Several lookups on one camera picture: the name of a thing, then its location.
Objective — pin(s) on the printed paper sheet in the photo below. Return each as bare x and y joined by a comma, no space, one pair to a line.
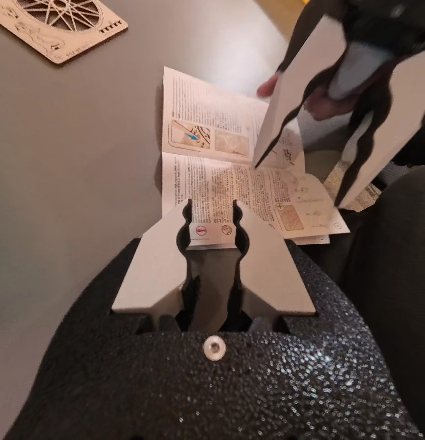
331,180

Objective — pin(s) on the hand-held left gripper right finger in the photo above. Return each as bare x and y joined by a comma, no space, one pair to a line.
274,275

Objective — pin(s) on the person's right hand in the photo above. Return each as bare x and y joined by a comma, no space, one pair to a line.
327,106

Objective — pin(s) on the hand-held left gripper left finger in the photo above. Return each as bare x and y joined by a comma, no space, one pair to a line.
147,275

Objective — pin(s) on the wooden sheet with wheel cutout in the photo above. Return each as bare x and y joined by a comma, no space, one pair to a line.
44,31

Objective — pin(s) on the person's dark clothing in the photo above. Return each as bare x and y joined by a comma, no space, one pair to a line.
391,292

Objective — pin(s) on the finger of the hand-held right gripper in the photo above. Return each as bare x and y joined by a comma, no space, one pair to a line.
301,75
405,103

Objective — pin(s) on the white instruction booklet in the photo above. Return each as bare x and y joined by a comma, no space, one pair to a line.
205,137

